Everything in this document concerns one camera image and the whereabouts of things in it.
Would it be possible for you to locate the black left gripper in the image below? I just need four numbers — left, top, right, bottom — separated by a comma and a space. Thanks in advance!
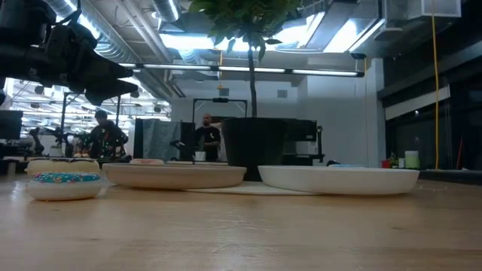
38, 14, 139, 107

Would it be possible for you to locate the large pink frosted donut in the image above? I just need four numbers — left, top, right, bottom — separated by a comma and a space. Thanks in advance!
129, 158, 166, 166

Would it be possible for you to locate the small blue sprinkled donut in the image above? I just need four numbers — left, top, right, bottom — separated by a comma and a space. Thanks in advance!
26, 172, 103, 202

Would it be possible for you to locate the person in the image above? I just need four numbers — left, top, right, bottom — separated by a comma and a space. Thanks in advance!
85, 109, 129, 159
194, 113, 222, 163

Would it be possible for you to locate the grey partition screen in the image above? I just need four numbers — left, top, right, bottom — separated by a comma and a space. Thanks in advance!
133, 118, 196, 161

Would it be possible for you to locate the black computer monitor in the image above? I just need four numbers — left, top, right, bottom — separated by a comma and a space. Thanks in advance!
0, 110, 24, 141

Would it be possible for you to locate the tan round plate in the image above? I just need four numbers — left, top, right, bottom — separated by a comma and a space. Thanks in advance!
101, 162, 248, 190

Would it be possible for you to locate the long ceiling light strip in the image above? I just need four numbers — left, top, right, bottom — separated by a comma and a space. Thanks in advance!
119, 62, 365, 78

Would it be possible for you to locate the green leafy plant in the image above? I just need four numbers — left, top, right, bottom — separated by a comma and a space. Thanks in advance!
187, 0, 304, 118

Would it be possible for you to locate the black plant pot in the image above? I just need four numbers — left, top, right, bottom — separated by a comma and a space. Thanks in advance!
221, 117, 289, 182

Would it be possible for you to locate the white round mat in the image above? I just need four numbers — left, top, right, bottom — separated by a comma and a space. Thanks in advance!
184, 180, 321, 196

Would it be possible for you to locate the black background cabinet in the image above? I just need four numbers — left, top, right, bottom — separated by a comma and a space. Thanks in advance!
284, 119, 325, 166

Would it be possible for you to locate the white round plate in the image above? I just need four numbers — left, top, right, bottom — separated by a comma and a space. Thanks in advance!
257, 165, 420, 196

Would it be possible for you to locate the pale green jar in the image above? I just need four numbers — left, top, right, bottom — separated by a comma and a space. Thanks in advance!
404, 150, 420, 170

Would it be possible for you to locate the white ceiling air unit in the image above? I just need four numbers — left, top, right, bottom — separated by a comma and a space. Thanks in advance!
383, 0, 462, 22

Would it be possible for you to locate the silver ceiling ventilation duct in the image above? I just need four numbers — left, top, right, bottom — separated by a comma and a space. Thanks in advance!
43, 0, 142, 64
150, 0, 182, 23

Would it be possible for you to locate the black background rig frame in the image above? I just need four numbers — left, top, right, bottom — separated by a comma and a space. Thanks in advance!
59, 91, 122, 157
192, 97, 249, 163

